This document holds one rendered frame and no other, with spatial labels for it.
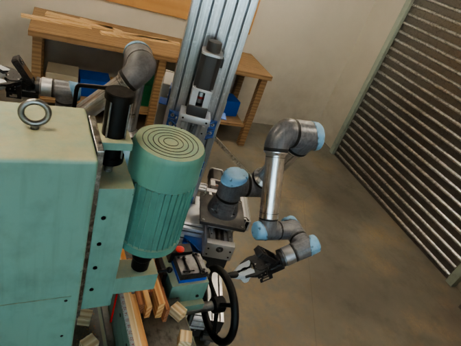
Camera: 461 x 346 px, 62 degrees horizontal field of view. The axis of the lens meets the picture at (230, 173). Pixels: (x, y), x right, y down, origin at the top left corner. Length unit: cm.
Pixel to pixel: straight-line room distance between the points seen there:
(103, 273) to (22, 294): 19
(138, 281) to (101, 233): 27
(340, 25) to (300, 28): 51
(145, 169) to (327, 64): 437
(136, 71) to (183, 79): 25
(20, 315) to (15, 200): 35
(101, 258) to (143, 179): 25
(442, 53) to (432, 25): 33
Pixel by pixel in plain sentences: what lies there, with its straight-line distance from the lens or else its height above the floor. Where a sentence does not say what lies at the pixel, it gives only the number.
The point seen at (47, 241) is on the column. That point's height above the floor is 131.
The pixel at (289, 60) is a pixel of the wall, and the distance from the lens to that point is 484.
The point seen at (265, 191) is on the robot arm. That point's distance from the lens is 150.
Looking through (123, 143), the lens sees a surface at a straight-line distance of 86.
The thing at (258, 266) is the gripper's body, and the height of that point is 96.
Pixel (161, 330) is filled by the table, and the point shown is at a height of 90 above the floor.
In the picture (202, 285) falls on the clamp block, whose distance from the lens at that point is 138.
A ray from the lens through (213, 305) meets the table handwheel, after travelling 149.
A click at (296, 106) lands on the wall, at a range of 518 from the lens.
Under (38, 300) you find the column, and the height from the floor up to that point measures 112.
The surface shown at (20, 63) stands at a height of 131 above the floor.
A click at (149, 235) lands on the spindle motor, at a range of 100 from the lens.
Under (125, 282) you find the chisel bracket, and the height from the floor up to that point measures 105.
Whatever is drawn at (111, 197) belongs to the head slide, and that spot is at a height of 140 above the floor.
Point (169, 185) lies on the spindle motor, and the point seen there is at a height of 144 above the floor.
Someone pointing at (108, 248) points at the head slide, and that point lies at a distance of 102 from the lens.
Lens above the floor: 196
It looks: 31 degrees down
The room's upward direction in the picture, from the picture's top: 20 degrees clockwise
